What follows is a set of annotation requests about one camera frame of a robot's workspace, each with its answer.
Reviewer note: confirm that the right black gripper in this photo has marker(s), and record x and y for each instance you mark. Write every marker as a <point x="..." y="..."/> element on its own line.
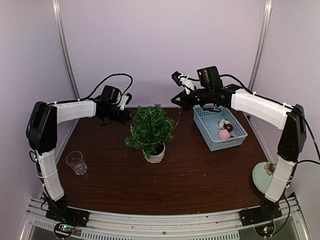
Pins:
<point x="185" y="104"/>

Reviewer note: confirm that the small green christmas tree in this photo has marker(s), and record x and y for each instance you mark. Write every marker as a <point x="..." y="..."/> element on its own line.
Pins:
<point x="150" y="130"/>

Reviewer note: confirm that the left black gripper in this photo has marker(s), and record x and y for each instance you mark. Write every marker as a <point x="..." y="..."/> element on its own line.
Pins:
<point x="125" y="118"/>

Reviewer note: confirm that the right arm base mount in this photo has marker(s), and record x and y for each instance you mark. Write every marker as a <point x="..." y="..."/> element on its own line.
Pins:
<point x="260" y="217"/>

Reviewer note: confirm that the front aluminium rail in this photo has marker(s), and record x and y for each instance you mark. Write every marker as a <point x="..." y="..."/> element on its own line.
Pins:
<point x="223" y="225"/>

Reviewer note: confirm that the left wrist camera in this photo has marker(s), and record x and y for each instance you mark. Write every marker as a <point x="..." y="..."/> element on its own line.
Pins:
<point x="124" y="100"/>

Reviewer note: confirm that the red bauble ornament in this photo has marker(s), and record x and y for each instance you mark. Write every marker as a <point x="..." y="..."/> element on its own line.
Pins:
<point x="228" y="127"/>

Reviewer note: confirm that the pink pompom ornament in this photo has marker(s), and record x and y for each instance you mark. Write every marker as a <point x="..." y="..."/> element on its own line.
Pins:
<point x="224" y="134"/>

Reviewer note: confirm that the right aluminium frame post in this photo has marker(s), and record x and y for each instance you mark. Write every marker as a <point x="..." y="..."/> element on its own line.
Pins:
<point x="264" y="30"/>

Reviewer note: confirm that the pale green floral plate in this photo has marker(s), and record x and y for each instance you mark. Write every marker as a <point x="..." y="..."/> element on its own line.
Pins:
<point x="262" y="175"/>

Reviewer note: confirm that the aluminium frame post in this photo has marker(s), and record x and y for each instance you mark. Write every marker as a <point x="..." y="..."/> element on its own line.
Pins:
<point x="64" y="47"/>
<point x="264" y="30"/>

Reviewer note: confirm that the white tree pot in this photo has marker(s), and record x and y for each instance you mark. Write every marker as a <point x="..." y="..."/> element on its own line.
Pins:
<point x="158" y="156"/>

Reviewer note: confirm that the blue plastic basket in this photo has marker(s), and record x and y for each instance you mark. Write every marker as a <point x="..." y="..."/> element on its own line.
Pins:
<point x="207" y="122"/>

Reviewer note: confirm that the left aluminium frame post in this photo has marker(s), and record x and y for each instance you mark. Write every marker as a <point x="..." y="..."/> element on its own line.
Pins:
<point x="64" y="47"/>

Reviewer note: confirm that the clear drinking glass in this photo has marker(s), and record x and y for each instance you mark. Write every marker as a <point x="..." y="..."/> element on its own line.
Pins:
<point x="76" y="162"/>

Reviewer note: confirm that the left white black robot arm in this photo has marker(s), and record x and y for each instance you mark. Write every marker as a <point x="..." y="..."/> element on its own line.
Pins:
<point x="42" y="134"/>

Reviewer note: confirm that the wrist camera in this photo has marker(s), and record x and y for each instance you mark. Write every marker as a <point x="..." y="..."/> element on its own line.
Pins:
<point x="184" y="81"/>
<point x="124" y="100"/>

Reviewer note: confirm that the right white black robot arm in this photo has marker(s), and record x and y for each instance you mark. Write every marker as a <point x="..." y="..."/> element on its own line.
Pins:
<point x="213" y="96"/>

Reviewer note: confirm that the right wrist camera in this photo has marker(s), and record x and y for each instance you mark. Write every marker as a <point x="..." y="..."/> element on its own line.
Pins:
<point x="184" y="81"/>

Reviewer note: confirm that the white fluffy ornament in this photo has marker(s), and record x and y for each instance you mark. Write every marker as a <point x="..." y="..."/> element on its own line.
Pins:
<point x="222" y="123"/>

